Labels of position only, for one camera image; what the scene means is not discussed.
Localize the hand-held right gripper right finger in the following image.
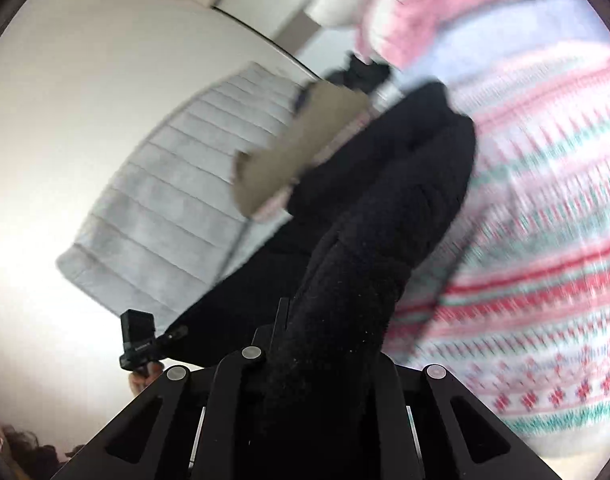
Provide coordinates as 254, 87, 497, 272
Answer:
376, 351, 563, 480

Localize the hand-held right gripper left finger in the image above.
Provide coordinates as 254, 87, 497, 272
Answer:
50, 297, 292, 480

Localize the black fleece coat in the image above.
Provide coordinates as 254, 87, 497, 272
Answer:
170, 80, 478, 441

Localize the person's left hand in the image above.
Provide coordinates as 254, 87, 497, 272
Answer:
128, 360, 166, 392

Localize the pink folded garment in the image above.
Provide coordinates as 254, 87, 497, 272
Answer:
252, 110, 383, 222

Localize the grey quilted headboard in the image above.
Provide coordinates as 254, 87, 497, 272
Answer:
55, 61, 316, 322

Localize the patterned striped bed sheet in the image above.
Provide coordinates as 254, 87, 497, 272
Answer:
382, 52, 610, 461

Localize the olive brown folded garment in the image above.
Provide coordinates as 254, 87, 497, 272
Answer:
232, 82, 372, 214

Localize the dark grey garment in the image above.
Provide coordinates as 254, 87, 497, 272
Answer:
295, 85, 317, 112

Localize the black crumpled garment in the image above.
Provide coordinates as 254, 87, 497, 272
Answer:
329, 51, 392, 95

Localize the light blue duvet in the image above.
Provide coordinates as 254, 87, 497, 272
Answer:
400, 0, 610, 88

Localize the pink velvet blanket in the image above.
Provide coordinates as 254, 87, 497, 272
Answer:
354, 0, 586, 68

